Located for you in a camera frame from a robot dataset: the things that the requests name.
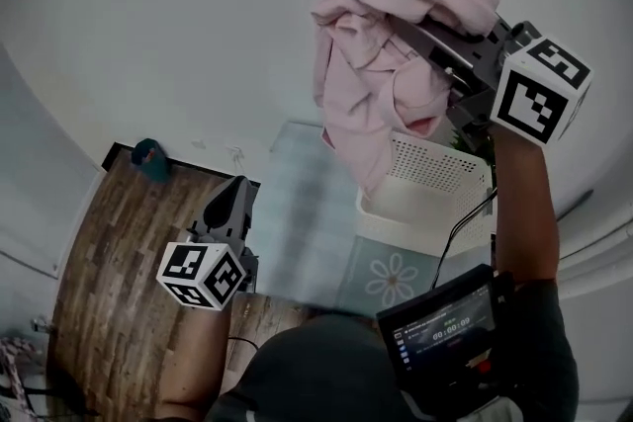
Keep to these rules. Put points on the person's right forearm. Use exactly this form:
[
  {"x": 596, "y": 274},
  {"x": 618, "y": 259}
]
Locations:
[{"x": 524, "y": 212}]

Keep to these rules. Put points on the white door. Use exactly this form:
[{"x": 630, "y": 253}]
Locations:
[{"x": 34, "y": 193}]

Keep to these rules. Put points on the white wrapped pipes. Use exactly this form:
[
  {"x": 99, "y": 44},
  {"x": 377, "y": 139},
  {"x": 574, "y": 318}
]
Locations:
[{"x": 603, "y": 252}]

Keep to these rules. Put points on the dark blue bag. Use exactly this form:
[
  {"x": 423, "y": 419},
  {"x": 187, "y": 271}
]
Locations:
[{"x": 151, "y": 160}]

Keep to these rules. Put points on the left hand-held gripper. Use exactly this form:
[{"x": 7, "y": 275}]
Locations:
[{"x": 185, "y": 267}]

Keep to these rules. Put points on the white plastic laundry basket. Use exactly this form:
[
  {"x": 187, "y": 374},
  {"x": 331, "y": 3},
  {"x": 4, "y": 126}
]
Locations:
[{"x": 430, "y": 178}]

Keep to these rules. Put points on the person's left forearm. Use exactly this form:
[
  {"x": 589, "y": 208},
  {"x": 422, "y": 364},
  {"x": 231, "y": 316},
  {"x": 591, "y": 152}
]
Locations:
[{"x": 193, "y": 361}]

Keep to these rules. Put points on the person's dark clothing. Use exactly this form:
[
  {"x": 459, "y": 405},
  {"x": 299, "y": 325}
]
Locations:
[{"x": 306, "y": 375}]

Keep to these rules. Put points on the white wall socket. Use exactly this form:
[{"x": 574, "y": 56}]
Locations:
[{"x": 199, "y": 143}]

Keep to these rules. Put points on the black monitor screen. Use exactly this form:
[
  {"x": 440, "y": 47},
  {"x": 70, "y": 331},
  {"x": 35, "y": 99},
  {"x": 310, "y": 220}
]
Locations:
[{"x": 440, "y": 341}]

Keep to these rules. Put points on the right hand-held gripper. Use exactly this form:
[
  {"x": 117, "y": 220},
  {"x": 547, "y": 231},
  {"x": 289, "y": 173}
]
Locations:
[{"x": 524, "y": 99}]

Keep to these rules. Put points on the light blue flower tablecloth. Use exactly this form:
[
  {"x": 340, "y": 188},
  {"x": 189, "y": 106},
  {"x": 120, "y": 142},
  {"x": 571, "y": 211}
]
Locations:
[{"x": 306, "y": 222}]

